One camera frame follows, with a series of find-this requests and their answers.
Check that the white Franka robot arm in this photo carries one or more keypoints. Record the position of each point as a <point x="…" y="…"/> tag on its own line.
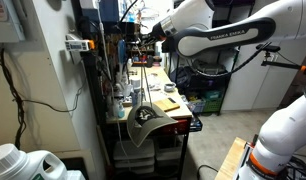
<point x="286" y="133"/>

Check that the grey tape roll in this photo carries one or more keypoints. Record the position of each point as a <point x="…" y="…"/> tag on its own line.
<point x="169" y="87"/>

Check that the white plastic basket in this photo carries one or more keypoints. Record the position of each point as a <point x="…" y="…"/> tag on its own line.
<point x="197" y="106"/>

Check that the flat white storage bin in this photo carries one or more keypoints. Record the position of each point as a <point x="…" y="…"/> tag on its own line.
<point x="134" y="163"/>

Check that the small dark desk organizer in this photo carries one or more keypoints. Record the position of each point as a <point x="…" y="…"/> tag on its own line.
<point x="134" y="53"/>

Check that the small white storage bin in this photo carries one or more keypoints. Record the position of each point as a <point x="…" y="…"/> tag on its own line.
<point x="168" y="154"/>

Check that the wooden top black workbench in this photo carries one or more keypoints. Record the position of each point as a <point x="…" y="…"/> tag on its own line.
<point x="159" y="76"/>

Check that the red drawer front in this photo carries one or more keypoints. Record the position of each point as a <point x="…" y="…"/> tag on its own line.
<point x="179" y="126"/>

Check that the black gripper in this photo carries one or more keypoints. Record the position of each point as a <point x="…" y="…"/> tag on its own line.
<point x="158" y="30"/>

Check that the large white storage bin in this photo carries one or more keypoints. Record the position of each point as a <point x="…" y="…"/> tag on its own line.
<point x="146" y="151"/>

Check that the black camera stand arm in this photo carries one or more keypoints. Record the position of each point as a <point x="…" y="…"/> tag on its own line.
<point x="268" y="47"/>

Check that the light wooden robot table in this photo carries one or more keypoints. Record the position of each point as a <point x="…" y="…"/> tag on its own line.
<point x="230" y="160"/>

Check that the white wall device orange end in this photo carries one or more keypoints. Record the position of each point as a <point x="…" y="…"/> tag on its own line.
<point x="76" y="45"/>

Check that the grey electrical panel box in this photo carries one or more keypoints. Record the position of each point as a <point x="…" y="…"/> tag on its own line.
<point x="6" y="26"/>

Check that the yellow notebook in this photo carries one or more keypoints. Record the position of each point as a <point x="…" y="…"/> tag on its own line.
<point x="166" y="104"/>

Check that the black bag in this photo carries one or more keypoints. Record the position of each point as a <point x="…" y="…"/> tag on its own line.
<point x="206" y="83"/>

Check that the teal plastic box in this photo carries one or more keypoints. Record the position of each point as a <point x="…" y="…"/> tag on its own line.
<point x="212" y="94"/>

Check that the small white plastic container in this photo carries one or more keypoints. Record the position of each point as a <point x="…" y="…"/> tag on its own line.
<point x="75" y="175"/>

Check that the green plastic basket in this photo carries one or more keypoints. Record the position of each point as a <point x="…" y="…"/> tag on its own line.
<point x="213" y="105"/>

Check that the olive brimmed sun hat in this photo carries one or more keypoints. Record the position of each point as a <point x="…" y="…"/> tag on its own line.
<point x="143" y="133"/>

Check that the white detergent jug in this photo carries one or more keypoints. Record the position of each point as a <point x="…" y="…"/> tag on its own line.
<point x="13" y="163"/>

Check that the black side tray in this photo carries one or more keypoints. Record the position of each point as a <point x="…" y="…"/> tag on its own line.
<point x="195" y="124"/>

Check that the blue box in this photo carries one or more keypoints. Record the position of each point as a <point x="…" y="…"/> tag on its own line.
<point x="109" y="10"/>

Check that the blue hand sanitizer bottle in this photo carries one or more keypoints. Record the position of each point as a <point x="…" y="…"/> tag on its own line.
<point x="120" y="111"/>

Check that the black metal shelf rack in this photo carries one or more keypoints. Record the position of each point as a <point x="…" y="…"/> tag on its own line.
<point x="226" y="83"/>

